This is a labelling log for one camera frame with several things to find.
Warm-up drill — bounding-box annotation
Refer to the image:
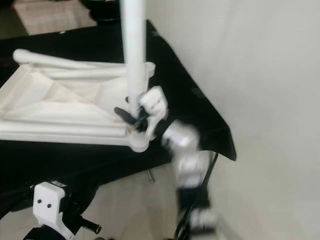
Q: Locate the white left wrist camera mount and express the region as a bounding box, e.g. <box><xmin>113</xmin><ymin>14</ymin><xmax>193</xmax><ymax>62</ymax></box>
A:
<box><xmin>33</xmin><ymin>181</ymin><xmax>70</xmax><ymax>236</ymax></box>

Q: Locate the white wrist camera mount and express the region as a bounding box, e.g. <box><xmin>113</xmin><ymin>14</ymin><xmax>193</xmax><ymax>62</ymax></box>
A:
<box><xmin>137</xmin><ymin>86</ymin><xmax>173</xmax><ymax>141</ymax></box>
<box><xmin>33</xmin><ymin>181</ymin><xmax>70</xmax><ymax>236</ymax></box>

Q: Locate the pale low cabinet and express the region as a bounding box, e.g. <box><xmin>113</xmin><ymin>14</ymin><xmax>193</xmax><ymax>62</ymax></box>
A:
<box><xmin>14</xmin><ymin>0</ymin><xmax>98</xmax><ymax>36</ymax></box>

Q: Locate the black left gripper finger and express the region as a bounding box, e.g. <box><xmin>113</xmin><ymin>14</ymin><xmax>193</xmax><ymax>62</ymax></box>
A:
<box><xmin>77</xmin><ymin>217</ymin><xmax>102</xmax><ymax>235</ymax></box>

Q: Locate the black round basin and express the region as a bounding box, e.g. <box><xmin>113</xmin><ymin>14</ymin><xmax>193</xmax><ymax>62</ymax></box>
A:
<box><xmin>80</xmin><ymin>0</ymin><xmax>123</xmax><ymax>23</ymax></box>

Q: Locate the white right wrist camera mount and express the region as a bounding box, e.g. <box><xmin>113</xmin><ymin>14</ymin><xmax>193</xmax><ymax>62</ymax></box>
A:
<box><xmin>137</xmin><ymin>86</ymin><xmax>173</xmax><ymax>141</ymax></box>

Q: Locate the white plastic children table top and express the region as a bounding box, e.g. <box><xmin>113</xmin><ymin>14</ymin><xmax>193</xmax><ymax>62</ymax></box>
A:
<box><xmin>0</xmin><ymin>60</ymin><xmax>156</xmax><ymax>153</ymax></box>

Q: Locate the black tablecloth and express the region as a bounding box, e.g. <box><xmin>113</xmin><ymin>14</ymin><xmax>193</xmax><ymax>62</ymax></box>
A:
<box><xmin>0</xmin><ymin>20</ymin><xmax>237</xmax><ymax>221</ymax></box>

